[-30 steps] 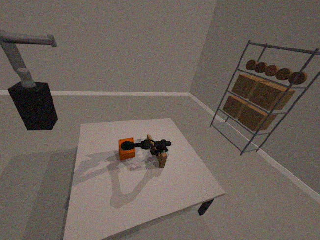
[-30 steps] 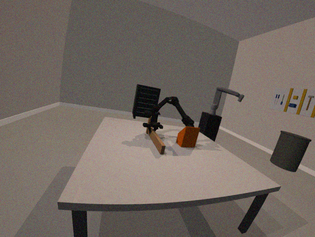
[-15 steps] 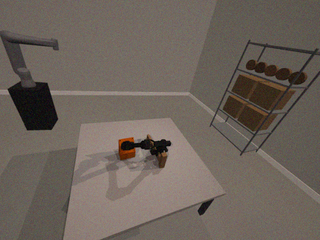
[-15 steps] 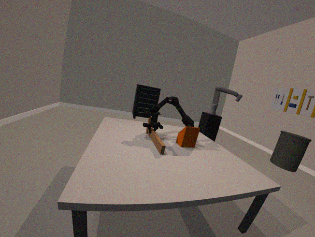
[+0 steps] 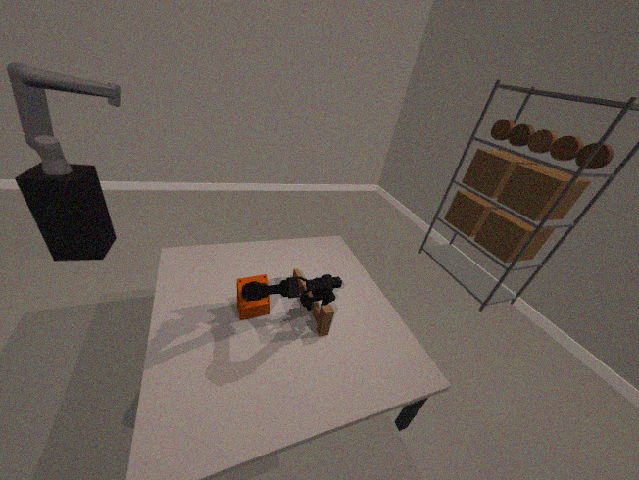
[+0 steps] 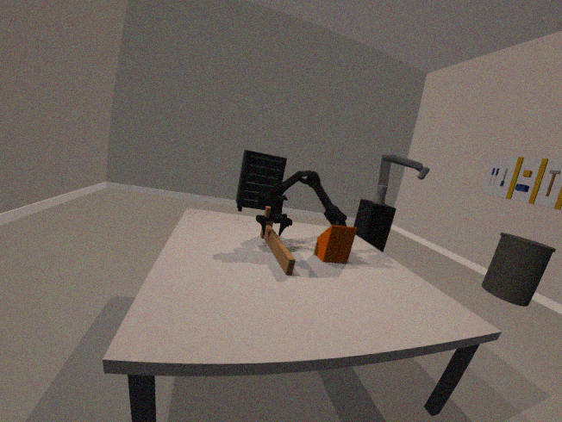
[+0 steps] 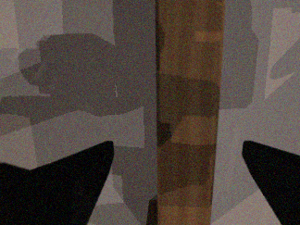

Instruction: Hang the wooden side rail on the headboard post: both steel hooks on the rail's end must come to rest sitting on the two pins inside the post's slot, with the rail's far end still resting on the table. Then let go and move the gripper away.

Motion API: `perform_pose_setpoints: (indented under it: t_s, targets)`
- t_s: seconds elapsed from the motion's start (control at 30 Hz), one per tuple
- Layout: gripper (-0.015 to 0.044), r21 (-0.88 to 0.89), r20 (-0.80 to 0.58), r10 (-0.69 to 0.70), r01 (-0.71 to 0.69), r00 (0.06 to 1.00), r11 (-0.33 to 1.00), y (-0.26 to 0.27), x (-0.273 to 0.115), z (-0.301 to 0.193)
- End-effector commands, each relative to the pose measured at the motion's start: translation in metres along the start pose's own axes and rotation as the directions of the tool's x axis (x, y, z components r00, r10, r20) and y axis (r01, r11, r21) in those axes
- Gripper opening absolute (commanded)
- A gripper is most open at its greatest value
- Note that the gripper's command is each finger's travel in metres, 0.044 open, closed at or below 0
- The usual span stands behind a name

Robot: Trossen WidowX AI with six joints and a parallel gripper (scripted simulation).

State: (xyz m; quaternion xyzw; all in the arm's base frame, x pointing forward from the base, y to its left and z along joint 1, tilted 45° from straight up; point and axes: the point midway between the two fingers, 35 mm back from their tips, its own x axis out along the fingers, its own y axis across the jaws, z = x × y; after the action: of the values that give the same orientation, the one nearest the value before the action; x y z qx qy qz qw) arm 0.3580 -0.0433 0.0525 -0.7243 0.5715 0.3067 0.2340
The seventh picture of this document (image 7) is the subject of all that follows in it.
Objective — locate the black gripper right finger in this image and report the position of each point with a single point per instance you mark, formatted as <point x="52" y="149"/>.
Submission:
<point x="277" y="174"/>

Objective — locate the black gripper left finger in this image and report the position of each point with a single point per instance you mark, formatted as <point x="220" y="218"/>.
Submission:
<point x="63" y="192"/>

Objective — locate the brown wooden post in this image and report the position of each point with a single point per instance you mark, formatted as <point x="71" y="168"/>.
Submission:
<point x="152" y="213"/>

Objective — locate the brown wooden board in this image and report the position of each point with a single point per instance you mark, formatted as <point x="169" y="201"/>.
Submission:
<point x="189" y="45"/>

